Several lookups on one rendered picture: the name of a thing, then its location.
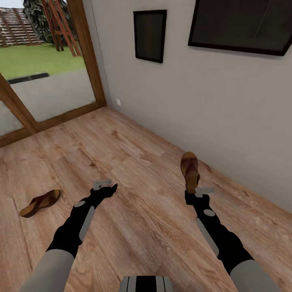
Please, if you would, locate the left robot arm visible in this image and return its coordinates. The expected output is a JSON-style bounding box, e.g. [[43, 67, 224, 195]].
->
[[17, 179, 117, 292]]

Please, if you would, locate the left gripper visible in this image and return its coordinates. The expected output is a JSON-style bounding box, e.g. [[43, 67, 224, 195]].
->
[[91, 183, 117, 203]]

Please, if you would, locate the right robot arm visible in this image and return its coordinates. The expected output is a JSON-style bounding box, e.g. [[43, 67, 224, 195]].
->
[[185, 187, 284, 292]]

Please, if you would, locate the sandal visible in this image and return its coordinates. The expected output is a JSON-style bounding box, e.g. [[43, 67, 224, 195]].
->
[[180, 152, 200, 194], [19, 189, 61, 218]]

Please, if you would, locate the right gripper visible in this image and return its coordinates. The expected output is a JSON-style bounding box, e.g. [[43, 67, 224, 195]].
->
[[185, 193, 209, 208]]

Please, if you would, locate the robot trunk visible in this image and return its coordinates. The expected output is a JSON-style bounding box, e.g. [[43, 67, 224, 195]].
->
[[118, 276, 173, 292]]

